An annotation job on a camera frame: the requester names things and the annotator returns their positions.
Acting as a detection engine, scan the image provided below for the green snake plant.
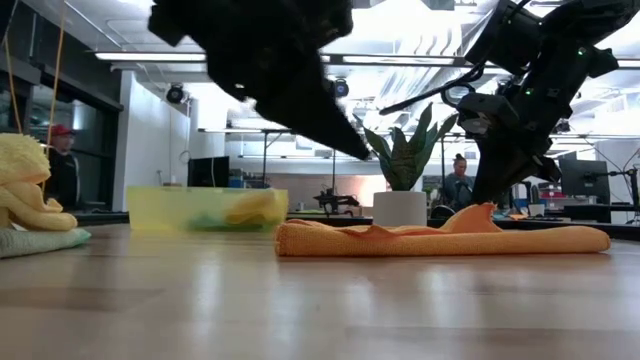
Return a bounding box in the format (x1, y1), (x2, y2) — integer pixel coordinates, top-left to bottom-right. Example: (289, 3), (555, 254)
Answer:
(351, 101), (460, 193)

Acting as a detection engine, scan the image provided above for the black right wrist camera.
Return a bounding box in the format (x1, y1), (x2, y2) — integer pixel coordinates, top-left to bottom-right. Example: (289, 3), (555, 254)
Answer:
(456, 92), (522, 137)

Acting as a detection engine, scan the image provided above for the black computer monitor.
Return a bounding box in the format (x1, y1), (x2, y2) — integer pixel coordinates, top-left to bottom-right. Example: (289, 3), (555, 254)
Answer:
(558, 158), (612, 206)
(187, 155), (232, 189)

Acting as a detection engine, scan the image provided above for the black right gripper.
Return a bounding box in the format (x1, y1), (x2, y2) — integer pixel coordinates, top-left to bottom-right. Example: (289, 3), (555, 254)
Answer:
(471, 53), (592, 206)

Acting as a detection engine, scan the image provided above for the yellow microfiber towel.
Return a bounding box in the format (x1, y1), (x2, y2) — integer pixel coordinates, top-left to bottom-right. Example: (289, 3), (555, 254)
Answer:
(224, 188), (290, 227)
(0, 132), (79, 233)

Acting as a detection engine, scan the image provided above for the green microfiber towel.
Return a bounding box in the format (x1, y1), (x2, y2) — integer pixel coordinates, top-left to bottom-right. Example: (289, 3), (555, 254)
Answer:
(0, 226), (93, 260)

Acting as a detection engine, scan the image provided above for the orange microfiber towel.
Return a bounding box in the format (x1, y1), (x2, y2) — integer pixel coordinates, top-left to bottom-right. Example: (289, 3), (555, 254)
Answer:
(274, 201), (613, 259)

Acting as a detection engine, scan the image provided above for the yellow translucent plastic bin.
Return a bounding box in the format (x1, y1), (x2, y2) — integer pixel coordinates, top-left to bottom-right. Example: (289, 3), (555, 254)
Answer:
(125, 185), (291, 235)

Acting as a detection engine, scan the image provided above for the black metal stand frame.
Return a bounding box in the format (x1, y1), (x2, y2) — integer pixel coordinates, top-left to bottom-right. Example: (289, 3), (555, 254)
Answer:
(259, 127), (338, 192)

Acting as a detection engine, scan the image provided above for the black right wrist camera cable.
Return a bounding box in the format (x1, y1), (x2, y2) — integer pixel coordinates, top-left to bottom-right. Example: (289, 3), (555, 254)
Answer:
(378, 58), (484, 118)

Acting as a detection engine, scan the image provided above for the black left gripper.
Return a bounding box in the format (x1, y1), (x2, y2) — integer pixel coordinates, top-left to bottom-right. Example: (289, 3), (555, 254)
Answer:
(183, 0), (372, 161)

